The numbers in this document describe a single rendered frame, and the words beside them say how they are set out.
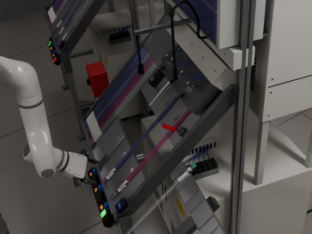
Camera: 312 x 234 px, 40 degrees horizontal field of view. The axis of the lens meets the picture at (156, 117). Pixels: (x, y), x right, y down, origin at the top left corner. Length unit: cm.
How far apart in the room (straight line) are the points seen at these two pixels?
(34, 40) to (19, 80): 334
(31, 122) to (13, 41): 336
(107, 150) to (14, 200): 116
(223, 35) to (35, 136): 76
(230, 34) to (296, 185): 98
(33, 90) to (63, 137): 184
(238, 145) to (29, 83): 81
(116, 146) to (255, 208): 72
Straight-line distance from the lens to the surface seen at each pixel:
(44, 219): 283
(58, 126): 348
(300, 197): 225
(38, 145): 163
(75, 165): 180
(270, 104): 171
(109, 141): 202
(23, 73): 151
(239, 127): 164
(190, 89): 161
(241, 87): 153
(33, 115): 159
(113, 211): 180
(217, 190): 199
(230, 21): 141
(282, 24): 154
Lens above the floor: 210
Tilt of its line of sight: 38 degrees down
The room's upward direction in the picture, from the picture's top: 6 degrees counter-clockwise
